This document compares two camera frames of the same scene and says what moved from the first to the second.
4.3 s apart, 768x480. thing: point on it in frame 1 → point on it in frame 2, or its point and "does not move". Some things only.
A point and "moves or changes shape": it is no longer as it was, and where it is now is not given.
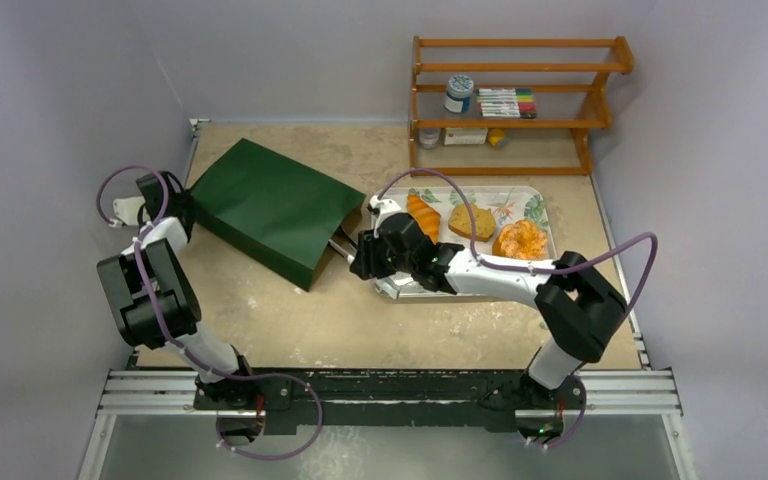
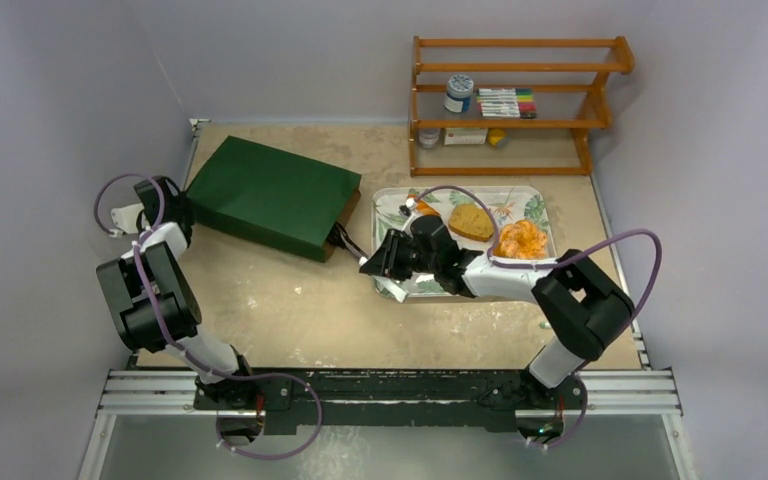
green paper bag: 276,211 moves or changes shape
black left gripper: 188,203 does not move
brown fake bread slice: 460,220 does not move
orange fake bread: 520,240 does not move
